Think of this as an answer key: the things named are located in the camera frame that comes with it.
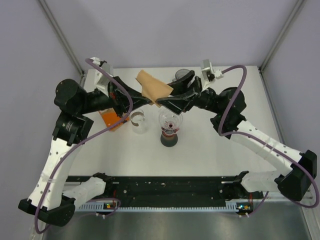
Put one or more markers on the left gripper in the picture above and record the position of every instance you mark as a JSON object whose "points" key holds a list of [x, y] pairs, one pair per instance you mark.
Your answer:
{"points": [[118, 98]]}

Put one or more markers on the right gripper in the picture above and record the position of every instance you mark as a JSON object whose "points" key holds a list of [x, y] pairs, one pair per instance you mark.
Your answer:
{"points": [[184, 103]]}

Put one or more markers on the brown paper coffee filter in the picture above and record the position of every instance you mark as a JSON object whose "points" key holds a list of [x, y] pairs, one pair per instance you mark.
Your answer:
{"points": [[153, 88]]}

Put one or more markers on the clear glass dripper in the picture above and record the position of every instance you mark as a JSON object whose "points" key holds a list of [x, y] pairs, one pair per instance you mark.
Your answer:
{"points": [[169, 122]]}

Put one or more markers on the orange coffee filter box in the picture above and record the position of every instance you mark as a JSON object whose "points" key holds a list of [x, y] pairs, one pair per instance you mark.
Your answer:
{"points": [[110, 117]]}

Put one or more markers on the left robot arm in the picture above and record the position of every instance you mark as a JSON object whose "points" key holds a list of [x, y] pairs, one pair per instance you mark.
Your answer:
{"points": [[49, 202]]}

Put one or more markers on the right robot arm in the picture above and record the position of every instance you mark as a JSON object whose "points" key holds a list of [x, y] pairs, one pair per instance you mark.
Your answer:
{"points": [[295, 171]]}

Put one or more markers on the grey plastic dripper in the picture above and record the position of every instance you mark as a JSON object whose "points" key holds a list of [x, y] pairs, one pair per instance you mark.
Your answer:
{"points": [[182, 75]]}

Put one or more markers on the clear glass beaker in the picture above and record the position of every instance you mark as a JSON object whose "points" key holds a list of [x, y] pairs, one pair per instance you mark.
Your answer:
{"points": [[138, 121]]}

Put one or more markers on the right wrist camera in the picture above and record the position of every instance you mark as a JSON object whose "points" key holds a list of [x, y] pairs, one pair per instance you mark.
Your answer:
{"points": [[209, 74]]}

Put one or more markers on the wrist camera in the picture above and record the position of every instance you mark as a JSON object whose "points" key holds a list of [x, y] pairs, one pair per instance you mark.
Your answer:
{"points": [[100, 80], [209, 74]]}

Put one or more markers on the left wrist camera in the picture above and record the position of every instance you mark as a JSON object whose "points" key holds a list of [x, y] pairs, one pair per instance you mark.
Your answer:
{"points": [[100, 80]]}

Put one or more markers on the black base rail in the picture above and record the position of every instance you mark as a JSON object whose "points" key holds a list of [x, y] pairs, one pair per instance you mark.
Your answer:
{"points": [[176, 191]]}

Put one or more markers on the grey slotted cable duct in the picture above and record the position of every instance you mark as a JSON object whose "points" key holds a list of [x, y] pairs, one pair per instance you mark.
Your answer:
{"points": [[94, 207]]}

